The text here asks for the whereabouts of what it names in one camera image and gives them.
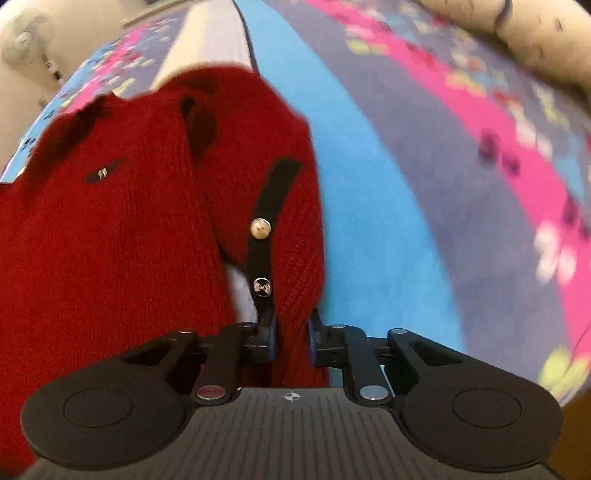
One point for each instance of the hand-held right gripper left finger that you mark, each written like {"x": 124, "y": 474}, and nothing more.
{"x": 271, "y": 339}

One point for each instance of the red knitted sweater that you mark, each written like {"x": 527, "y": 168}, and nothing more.
{"x": 115, "y": 254}

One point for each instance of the floral striped fleece blanket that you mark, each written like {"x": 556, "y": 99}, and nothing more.
{"x": 378, "y": 207}

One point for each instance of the cream speckled pillow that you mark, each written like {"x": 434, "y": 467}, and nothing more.
{"x": 531, "y": 32}

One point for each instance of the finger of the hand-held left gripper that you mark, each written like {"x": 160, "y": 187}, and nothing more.
{"x": 262, "y": 258}

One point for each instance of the white cloth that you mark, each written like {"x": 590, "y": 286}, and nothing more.
{"x": 240, "y": 288}

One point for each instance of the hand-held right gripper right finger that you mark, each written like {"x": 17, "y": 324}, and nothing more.
{"x": 310, "y": 342}

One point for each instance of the white round stand base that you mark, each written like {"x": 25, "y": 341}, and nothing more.
{"x": 23, "y": 42}

